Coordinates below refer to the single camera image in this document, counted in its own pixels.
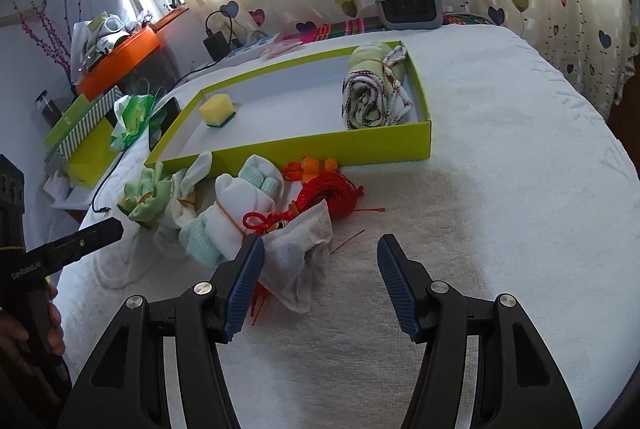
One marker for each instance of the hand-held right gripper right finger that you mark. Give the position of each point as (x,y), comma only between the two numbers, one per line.
(400,289)

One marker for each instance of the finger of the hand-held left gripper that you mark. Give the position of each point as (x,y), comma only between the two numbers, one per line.
(80,241)

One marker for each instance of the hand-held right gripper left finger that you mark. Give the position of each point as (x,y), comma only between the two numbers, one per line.
(245,289)

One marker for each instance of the white green mesh sock bundle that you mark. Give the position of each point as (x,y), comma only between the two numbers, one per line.
(240,209)

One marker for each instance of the lime green cardboard box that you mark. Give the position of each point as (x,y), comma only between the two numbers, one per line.
(300,149)

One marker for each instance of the person's left hand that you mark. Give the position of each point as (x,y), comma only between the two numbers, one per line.
(56,324)

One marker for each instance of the white papers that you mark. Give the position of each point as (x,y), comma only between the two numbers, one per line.
(60,194)

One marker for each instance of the white fabric pouch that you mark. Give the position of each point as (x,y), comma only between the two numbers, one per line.
(295,249)

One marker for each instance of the green cloth bundle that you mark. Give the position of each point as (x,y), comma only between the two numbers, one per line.
(145,199)

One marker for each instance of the green striped box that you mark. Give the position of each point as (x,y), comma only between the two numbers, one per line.
(80,129)

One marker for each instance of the dark jar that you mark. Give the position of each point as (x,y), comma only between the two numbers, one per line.
(44,106)

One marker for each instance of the green plastic packet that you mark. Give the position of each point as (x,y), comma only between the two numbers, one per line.
(132,119)

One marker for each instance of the black smartphone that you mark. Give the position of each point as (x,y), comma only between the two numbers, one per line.
(167,119)

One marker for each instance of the black patterned panel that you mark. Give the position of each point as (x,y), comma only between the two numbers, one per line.
(150,74)

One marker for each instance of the yellow green sponge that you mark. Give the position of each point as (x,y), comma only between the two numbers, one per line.
(217,109)

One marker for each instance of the brown patterned rolled towel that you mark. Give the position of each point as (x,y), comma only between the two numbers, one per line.
(367,101)

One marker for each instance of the pink flower branches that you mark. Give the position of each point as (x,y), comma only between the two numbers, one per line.
(55,39)

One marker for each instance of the white green cloth heap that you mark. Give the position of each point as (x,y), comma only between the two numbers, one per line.
(107,29)

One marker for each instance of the light green rolled cloth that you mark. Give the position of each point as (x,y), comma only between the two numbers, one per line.
(367,58)

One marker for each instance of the white blue power strip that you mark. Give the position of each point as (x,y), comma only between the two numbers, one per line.
(245,50)

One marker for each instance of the black charger adapter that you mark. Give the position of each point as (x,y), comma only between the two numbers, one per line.
(216,44)

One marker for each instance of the clear plastic wrapper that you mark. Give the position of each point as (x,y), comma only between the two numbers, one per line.
(280,49)

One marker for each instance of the plaid cloth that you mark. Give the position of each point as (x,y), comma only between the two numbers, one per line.
(345,30)

